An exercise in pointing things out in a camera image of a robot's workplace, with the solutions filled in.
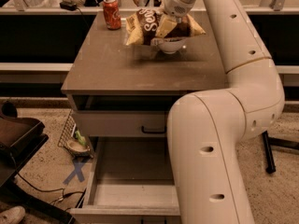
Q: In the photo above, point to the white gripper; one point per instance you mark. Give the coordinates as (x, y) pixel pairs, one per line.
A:
(175, 6)

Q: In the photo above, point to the open bottom drawer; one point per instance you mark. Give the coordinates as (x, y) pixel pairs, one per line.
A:
(130, 182)

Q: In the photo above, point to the wire rack on floor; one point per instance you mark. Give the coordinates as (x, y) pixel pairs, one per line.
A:
(68, 130)

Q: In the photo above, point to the black power adapter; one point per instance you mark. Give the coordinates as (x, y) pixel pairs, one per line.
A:
(68, 6)

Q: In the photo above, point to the green toy on floor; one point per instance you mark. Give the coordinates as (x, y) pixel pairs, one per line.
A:
(80, 139)

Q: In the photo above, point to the white bowl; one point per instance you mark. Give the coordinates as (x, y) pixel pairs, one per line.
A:
(171, 46)

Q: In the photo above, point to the black drawer handle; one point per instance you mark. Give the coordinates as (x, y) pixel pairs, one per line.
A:
(149, 131)

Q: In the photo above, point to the small bowl on floor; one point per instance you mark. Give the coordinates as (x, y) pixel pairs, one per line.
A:
(76, 149)

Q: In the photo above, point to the brown yellow chip bag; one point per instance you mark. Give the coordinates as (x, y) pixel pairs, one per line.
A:
(142, 25)

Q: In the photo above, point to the grey drawer cabinet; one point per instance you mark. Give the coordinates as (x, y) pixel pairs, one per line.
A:
(108, 75)

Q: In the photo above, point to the orange soda can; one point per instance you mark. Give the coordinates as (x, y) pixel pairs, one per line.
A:
(111, 14)

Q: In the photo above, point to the closed middle drawer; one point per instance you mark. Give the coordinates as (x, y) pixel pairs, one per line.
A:
(119, 123)

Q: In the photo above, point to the black stand leg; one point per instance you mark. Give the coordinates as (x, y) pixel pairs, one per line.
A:
(271, 141)

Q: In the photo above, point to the white shoe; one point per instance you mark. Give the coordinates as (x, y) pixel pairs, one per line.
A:
(13, 215)

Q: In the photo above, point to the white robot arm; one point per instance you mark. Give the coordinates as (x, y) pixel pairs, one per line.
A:
(203, 127)

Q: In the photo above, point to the blue tape cross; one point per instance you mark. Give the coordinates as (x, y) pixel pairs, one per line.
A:
(78, 164)

